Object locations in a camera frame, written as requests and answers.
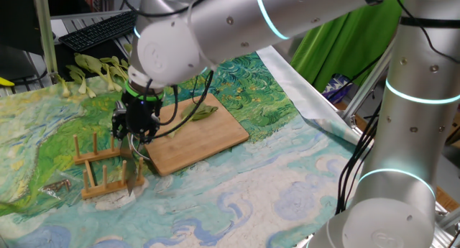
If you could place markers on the spare green pakchoi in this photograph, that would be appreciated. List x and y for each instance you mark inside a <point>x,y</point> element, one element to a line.
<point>65,91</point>
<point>82,85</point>
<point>91,93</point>
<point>124,63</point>
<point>127,48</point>
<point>88,63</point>
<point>115,70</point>

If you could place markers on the black computer keyboard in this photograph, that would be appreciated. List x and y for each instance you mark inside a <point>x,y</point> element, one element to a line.
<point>97,30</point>

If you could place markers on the green curtain cloth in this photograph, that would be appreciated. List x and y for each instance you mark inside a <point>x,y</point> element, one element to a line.
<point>341,54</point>

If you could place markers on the green pakchoi with long stem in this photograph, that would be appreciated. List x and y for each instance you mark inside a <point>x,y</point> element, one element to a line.
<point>201,113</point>

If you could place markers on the small yellow object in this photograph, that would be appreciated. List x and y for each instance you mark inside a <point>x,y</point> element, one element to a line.
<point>5,82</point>

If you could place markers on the slanted aluminium frame beam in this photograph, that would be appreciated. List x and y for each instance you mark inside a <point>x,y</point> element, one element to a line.
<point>363,93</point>

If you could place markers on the blue white patterned bag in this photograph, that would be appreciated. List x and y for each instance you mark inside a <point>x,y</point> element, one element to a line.
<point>336,88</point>

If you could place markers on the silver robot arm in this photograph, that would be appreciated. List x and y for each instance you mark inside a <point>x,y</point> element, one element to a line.
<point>395,205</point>

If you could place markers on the black monitor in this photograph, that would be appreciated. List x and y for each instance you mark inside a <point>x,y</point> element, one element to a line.
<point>18,21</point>

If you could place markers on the wooden peg dish rack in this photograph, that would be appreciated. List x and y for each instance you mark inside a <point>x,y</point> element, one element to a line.
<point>108,187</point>

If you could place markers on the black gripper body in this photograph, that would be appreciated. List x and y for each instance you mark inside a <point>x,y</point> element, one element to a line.
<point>140,115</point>

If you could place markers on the aluminium frame post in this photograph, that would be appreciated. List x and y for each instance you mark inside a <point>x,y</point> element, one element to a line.
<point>45,32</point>

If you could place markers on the wooden cutting board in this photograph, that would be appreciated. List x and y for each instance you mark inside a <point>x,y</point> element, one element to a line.
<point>201,143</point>

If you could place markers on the clear plastic bag of screws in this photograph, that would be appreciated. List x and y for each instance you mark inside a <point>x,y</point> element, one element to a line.
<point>59,185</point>

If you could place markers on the painted landscape tablecloth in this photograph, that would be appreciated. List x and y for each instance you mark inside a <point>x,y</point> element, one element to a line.
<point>251,190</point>

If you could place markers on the steel cleaver knife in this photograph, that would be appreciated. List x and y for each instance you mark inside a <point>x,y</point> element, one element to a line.
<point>131,176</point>

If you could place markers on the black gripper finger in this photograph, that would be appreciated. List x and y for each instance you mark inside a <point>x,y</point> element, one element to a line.
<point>118,126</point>
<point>147,140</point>

